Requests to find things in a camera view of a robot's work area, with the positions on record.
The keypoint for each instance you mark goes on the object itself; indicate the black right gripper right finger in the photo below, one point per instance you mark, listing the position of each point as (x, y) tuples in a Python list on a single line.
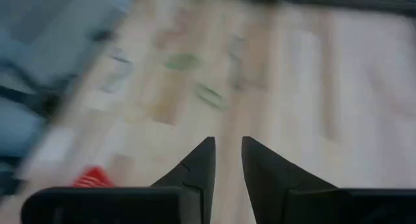
[(269, 178)]

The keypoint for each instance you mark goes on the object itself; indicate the green rubber band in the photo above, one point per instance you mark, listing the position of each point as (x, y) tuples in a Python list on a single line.
[(182, 61), (211, 96)]

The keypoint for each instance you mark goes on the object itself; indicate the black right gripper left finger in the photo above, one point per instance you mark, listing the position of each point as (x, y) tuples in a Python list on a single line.
[(201, 172)]

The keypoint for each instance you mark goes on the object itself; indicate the red slotted plastic basket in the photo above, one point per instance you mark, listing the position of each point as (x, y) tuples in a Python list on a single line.
[(94, 178)]

